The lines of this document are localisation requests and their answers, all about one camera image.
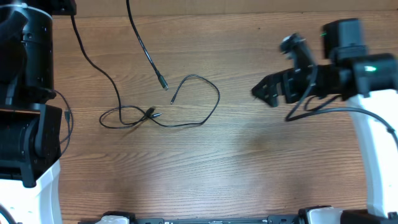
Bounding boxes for thin black micro USB cable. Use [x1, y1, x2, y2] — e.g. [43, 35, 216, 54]
[149, 73, 221, 128]

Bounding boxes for thick black USB cable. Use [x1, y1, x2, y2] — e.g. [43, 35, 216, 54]
[125, 0, 170, 91]

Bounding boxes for black USB cable bundle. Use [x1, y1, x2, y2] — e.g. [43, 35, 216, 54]
[70, 14, 156, 130]

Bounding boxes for short black cable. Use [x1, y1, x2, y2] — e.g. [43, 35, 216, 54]
[54, 89, 75, 155]

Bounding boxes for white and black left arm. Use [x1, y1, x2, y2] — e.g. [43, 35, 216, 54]
[1, 0, 76, 223]

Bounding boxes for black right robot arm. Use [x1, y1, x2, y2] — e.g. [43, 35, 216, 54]
[251, 18, 397, 223]

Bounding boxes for brown cardboard wall panel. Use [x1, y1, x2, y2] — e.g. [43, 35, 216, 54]
[74, 0, 398, 18]

